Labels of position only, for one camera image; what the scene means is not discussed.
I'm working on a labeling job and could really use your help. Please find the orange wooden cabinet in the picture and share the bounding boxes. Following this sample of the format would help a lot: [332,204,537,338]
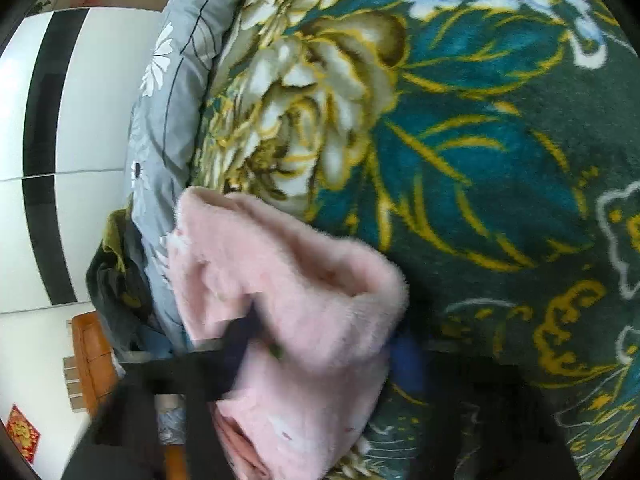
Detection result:
[70,311,118,417]

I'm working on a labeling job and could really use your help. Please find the blue denim garment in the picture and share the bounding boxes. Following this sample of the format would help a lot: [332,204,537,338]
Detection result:
[129,324,172,360]

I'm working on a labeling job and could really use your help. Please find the dark clothes pile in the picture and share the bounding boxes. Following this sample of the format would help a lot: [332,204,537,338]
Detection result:
[86,207,152,354]

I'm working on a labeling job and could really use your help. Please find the red paper decoration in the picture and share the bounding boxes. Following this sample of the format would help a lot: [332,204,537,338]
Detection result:
[6,404,40,465]

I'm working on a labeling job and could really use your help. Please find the pink fleece pajama pants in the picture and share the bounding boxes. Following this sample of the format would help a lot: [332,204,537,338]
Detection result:
[167,186,408,479]

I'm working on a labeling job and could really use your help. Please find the green floral plush blanket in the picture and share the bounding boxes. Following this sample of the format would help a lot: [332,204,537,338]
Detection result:
[192,0,639,479]

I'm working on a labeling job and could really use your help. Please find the grey floral quilt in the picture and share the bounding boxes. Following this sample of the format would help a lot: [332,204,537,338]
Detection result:
[127,0,240,352]

